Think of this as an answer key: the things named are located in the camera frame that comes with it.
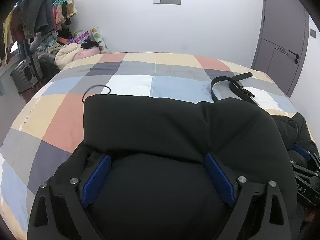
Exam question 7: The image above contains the black puffer coat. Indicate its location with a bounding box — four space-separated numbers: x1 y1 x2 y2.
50 95 319 239

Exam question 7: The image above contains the pile of clothes and blankets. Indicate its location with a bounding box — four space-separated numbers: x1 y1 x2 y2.
30 29 104 70

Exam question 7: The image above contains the clothes rack with garments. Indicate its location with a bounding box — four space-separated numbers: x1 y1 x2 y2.
1 0 77 66

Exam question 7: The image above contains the colourful patchwork bed cover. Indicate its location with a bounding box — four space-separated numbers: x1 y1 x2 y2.
0 51 313 240

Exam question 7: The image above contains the black coat belt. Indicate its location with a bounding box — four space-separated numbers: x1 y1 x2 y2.
210 72 259 106

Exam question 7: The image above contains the grey door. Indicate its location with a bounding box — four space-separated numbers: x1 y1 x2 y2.
252 0 309 96

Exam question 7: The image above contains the grey suitcase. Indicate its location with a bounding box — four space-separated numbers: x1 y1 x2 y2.
10 54 43 94

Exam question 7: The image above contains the dotted rolled mat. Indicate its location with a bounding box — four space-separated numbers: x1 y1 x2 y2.
91 28 109 54

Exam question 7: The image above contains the black thin cord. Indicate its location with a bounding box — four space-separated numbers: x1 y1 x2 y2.
81 84 112 104

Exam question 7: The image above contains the grey wall panel strip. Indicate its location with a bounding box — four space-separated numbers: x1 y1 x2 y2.
153 0 181 5

